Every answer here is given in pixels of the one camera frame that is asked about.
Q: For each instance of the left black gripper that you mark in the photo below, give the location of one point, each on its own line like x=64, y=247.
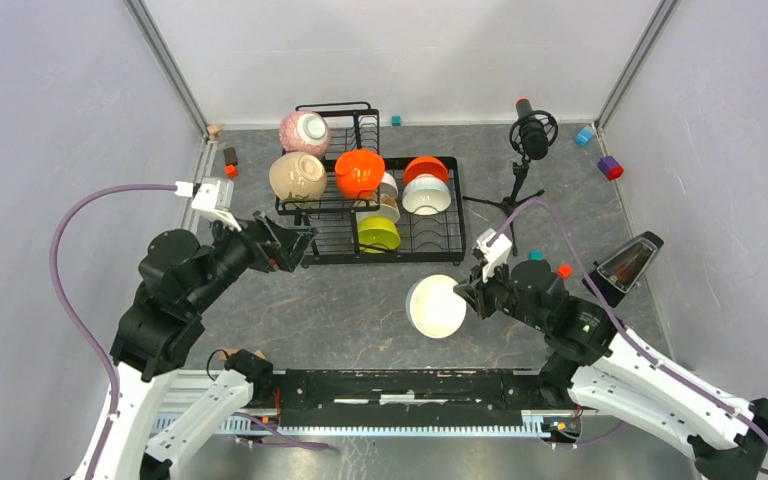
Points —
x=272, y=243

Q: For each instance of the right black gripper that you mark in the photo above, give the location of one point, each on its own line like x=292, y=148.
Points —
x=477, y=294

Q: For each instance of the orange bowl tier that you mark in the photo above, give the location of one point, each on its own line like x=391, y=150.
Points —
x=358, y=173

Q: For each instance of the white bowl grey rim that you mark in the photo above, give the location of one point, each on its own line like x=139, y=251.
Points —
x=426, y=195

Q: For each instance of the orange bowl rack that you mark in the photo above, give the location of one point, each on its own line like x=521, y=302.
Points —
x=425, y=165

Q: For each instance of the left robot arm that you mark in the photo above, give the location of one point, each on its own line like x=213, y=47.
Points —
x=181, y=279

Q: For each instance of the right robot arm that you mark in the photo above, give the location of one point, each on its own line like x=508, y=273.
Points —
x=601, y=364

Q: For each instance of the white bowl behind rack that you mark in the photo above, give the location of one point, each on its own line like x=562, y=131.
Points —
x=388, y=186

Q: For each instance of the teal block on table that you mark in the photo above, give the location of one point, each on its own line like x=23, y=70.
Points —
x=536, y=255

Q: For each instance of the beige ceramic bowl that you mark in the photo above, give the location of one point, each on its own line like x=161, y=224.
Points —
x=298, y=176

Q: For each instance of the lime green bowl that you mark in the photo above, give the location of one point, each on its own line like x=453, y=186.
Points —
x=378, y=234

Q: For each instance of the small orange cube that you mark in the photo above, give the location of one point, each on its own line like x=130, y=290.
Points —
x=565, y=271

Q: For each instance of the patterned cream bowl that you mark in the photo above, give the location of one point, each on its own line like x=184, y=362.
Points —
x=377, y=205

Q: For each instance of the orange cube left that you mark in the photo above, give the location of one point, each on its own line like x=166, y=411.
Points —
x=231, y=171

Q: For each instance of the brown block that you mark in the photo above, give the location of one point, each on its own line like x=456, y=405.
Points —
x=230, y=156

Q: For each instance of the pink floral bowl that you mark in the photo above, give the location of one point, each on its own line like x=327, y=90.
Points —
x=305, y=131

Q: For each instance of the wooden cube corner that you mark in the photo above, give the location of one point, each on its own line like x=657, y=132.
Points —
x=214, y=131

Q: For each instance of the black microphone on tripod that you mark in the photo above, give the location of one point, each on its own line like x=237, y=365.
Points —
x=530, y=136

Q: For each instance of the purple red block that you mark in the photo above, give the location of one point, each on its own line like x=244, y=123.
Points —
x=610, y=168

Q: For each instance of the blue block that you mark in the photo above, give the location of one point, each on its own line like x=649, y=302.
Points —
x=584, y=136

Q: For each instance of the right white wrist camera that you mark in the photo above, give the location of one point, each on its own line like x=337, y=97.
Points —
x=493, y=251

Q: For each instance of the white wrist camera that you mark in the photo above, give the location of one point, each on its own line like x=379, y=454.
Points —
x=493, y=251
x=212, y=200

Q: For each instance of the black wire dish rack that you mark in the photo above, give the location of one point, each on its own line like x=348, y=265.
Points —
x=435, y=238

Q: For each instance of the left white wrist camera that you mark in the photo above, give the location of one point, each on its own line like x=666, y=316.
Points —
x=212, y=200

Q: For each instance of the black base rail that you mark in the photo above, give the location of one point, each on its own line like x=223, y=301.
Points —
x=414, y=398

